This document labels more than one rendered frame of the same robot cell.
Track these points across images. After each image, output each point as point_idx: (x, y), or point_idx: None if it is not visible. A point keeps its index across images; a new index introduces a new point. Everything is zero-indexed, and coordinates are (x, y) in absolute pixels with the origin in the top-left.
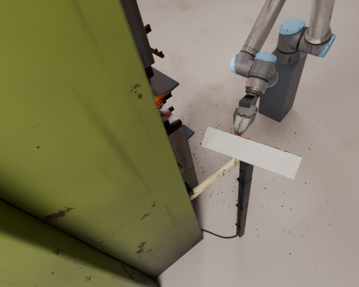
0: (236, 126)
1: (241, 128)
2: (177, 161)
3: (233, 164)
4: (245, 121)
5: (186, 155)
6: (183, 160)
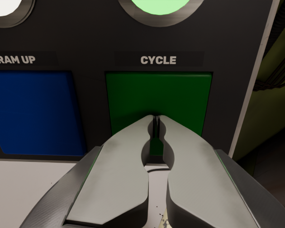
0: (182, 140)
1: (141, 132)
2: (283, 169)
3: (166, 215)
4: (122, 183)
5: (280, 193)
6: (275, 185)
